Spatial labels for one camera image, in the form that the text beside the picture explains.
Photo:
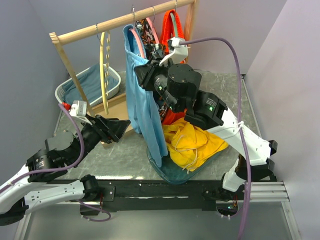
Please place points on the wooden clothes rack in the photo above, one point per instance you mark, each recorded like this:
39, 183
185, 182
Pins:
116, 106

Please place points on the yellow shorts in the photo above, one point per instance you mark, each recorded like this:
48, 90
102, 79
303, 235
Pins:
189, 146

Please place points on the light blue shorts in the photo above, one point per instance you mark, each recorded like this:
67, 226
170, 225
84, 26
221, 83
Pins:
141, 106

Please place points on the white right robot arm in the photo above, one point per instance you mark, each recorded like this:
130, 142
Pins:
178, 84

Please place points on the orange shorts on hanger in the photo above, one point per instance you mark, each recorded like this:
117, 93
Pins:
166, 34

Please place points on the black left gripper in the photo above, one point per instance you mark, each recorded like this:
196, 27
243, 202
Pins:
110, 131

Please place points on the patterned shorts on hanger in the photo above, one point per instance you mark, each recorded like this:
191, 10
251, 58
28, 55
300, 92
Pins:
151, 48

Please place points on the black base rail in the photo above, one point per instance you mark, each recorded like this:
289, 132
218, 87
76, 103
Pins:
149, 195

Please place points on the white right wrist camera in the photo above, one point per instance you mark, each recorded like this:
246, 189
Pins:
177, 52

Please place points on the yellow hanger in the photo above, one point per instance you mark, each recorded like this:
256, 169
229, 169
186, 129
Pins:
104, 64

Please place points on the pink hanger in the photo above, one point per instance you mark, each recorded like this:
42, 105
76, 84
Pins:
135, 34
152, 27

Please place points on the pink hanger under patterned shorts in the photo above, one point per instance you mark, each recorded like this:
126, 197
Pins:
152, 27

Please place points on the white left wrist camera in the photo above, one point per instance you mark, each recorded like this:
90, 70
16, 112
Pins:
77, 110

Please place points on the grey-blue cloth in basket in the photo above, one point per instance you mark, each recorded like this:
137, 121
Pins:
87, 85

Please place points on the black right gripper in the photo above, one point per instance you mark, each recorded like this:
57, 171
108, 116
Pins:
145, 72

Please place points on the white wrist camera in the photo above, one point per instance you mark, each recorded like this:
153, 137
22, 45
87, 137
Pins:
177, 52
77, 110

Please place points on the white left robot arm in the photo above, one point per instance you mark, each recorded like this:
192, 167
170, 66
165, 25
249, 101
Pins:
22, 195

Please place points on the green hanger under orange shorts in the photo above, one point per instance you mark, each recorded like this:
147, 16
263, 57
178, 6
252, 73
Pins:
173, 16

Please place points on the white plastic basket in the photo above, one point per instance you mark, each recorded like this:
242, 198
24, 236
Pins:
87, 85

